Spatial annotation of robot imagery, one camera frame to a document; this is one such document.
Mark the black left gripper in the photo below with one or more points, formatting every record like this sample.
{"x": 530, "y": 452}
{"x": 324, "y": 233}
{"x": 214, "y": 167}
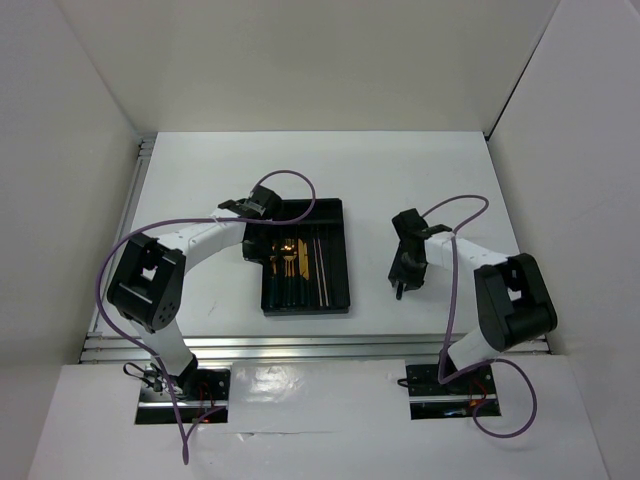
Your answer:
{"x": 252, "y": 254}

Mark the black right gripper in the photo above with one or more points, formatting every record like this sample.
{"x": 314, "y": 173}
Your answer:
{"x": 414, "y": 280}

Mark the gold fork green handle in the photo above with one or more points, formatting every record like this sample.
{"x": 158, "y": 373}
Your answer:
{"x": 289, "y": 254}

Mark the gold knife green handle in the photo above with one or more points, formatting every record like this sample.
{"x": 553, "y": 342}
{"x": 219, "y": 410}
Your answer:
{"x": 304, "y": 272}

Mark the metal chopstick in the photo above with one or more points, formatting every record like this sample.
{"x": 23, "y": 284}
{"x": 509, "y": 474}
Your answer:
{"x": 317, "y": 271}
{"x": 324, "y": 273}

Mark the gold spoon green handle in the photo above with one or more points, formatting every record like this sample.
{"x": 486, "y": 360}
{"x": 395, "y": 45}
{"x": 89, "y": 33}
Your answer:
{"x": 274, "y": 294}

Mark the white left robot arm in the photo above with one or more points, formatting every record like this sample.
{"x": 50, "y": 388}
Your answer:
{"x": 147, "y": 286}

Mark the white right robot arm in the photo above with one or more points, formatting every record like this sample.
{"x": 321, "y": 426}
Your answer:
{"x": 512, "y": 300}

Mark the black cutlery tray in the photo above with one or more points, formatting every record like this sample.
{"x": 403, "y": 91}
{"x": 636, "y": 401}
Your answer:
{"x": 326, "y": 222}

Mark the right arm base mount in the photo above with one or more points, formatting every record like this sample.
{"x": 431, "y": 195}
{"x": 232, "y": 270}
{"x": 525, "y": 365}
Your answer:
{"x": 428, "y": 399}

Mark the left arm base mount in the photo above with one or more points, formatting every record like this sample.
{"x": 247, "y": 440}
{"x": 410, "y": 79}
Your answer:
{"x": 207, "y": 397}

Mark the aluminium frame rail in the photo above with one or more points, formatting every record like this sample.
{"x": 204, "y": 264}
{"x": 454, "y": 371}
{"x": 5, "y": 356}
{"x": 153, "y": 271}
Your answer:
{"x": 109, "y": 349}

